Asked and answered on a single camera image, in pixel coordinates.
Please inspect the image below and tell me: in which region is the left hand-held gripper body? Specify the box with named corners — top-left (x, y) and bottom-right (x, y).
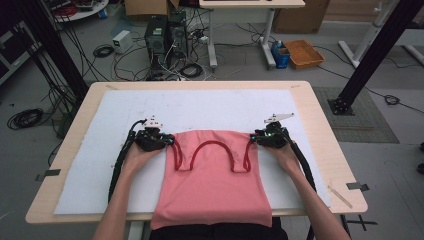
top-left (134, 114), bottom-right (168, 153)

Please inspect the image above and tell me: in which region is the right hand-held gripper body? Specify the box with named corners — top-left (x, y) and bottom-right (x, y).
top-left (258, 112), bottom-right (296, 150)

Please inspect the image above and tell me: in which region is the pink tank top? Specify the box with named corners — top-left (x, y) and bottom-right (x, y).
top-left (149, 129), bottom-right (274, 231)

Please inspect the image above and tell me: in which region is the person's left hand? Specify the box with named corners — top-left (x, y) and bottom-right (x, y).
top-left (122, 143), bottom-right (167, 178)

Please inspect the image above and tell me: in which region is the person's right hand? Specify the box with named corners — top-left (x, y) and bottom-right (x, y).
top-left (263, 143), bottom-right (303, 177)

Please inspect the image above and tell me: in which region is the white table mat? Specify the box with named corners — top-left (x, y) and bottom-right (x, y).
top-left (53, 88), bottom-right (333, 215)

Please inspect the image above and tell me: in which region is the blue container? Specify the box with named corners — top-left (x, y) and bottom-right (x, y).
top-left (270, 40), bottom-right (291, 69)

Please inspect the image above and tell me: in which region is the orange tray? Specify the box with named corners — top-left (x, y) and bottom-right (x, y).
top-left (283, 39), bottom-right (325, 70)

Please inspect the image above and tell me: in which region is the wooden stick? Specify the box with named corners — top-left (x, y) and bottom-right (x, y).
top-left (327, 184), bottom-right (354, 209)

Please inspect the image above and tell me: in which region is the grey floor mat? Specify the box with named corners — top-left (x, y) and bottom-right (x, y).
top-left (313, 87), bottom-right (400, 144)

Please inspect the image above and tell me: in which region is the grey tape strip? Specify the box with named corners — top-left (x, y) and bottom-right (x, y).
top-left (345, 181), bottom-right (370, 192)
top-left (35, 168), bottom-right (62, 182)

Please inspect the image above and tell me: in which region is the black computer tower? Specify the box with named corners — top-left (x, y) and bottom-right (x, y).
top-left (144, 15), bottom-right (169, 73)
top-left (168, 11), bottom-right (189, 59)

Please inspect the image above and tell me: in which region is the person's dark clothing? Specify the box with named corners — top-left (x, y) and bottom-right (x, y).
top-left (148, 217), bottom-right (289, 240)

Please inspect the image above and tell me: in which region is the white power supply box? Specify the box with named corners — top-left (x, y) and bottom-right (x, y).
top-left (112, 29), bottom-right (134, 54)

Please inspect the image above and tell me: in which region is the large closed cardboard box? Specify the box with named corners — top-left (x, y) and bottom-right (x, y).
top-left (273, 0), bottom-right (331, 34)

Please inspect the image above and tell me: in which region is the open cardboard box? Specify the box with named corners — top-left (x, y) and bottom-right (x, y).
top-left (124, 0), bottom-right (181, 18)

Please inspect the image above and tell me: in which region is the white desk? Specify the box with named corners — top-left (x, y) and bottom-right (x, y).
top-left (198, 0), bottom-right (306, 70)

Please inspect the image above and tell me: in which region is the round white table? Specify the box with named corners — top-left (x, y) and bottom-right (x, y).
top-left (49, 0), bottom-right (109, 23)

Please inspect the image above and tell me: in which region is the dark equipment rack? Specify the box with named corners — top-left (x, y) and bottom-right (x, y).
top-left (0, 19), bottom-right (41, 84)

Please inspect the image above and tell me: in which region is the right hand-held gripper black cable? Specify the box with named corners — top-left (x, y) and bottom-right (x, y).
top-left (283, 128), bottom-right (318, 193)

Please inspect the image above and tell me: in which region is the hand-held gripper black cable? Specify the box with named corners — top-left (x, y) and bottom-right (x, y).
top-left (107, 118), bottom-right (148, 204)
top-left (283, 128), bottom-right (318, 193)

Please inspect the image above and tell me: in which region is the left hand-held gripper black cable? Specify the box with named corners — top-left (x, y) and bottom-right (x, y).
top-left (107, 118), bottom-right (148, 204)

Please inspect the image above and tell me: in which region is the small coiled black cable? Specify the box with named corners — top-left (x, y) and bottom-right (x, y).
top-left (93, 44), bottom-right (115, 58)

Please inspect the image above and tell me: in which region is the thin coiled black cable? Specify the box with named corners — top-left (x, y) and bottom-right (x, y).
top-left (383, 94), bottom-right (400, 106)

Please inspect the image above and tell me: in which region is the large coiled black cable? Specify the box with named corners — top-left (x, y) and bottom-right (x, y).
top-left (7, 108), bottom-right (45, 130)

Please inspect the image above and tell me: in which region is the black frame post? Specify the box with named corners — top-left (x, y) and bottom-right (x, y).
top-left (328, 0), bottom-right (424, 116)
top-left (13, 0), bottom-right (89, 101)

